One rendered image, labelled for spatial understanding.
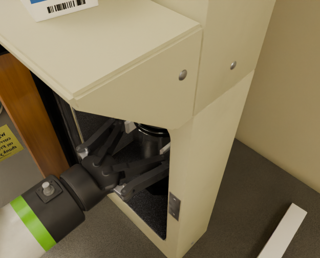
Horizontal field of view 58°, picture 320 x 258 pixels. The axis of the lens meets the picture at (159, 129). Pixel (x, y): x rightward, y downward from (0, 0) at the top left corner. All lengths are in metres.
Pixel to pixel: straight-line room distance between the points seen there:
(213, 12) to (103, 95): 0.10
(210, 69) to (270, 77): 0.51
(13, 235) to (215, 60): 0.34
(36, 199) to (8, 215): 0.04
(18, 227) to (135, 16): 0.32
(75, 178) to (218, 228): 0.40
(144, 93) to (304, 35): 0.53
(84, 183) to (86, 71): 0.30
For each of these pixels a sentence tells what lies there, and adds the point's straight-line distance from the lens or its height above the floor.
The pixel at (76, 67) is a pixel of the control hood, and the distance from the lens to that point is 0.18.
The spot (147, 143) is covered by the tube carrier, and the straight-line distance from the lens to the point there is 0.54.
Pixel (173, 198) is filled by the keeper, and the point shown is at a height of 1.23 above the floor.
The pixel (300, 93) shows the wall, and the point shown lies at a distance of 0.75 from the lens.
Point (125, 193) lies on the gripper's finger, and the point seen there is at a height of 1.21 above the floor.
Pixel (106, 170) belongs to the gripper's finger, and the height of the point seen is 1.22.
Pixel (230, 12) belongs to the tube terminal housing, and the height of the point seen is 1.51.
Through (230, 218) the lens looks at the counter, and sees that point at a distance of 0.76.
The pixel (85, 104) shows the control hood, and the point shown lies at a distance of 0.17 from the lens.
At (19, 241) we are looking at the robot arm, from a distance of 0.45.
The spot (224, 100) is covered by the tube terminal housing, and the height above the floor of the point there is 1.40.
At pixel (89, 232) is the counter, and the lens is 0.75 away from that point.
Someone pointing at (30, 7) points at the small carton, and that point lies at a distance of 0.24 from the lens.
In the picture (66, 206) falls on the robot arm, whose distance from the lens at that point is 0.45.
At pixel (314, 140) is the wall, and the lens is 0.81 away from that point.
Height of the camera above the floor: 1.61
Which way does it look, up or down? 48 degrees down
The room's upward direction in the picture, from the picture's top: straight up
